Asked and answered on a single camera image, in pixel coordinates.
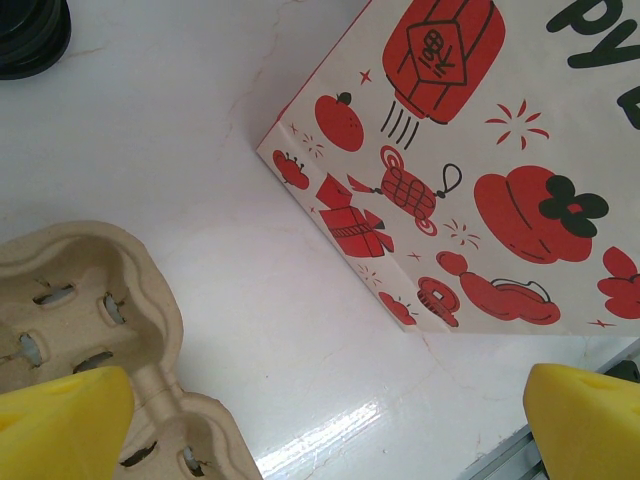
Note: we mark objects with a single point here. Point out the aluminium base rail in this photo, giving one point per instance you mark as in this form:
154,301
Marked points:
510,462

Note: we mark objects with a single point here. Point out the stack of cardboard cup carriers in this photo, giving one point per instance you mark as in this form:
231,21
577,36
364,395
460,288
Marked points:
110,280

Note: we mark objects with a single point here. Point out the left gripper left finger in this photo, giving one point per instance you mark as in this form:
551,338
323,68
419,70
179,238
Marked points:
55,430

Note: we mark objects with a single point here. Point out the black cup lid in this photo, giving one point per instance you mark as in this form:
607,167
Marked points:
30,35

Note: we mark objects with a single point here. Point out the red and white paper bag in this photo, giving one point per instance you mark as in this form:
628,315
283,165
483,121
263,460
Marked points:
475,175

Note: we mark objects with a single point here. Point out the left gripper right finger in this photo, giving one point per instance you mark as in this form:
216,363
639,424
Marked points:
590,430

